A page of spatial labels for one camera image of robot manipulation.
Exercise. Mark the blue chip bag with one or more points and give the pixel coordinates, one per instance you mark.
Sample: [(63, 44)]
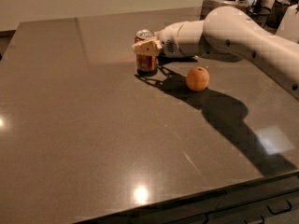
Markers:
[(165, 60)]

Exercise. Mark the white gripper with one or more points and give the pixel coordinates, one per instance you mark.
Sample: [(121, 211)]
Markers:
[(169, 40)]

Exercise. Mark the red coke can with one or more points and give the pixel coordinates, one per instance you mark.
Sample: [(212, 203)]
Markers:
[(145, 64)]

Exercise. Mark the dark drawer front with handles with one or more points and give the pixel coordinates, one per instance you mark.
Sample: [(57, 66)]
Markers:
[(252, 202)]

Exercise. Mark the orange fruit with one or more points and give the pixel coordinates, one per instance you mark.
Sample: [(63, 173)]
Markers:
[(197, 79)]

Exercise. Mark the black wire basket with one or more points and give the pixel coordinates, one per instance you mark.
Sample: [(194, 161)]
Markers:
[(259, 14)]

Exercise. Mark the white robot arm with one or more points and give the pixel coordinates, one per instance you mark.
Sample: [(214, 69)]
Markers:
[(228, 30)]

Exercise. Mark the steel snack dispenser base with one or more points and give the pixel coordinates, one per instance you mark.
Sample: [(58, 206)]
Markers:
[(209, 5)]

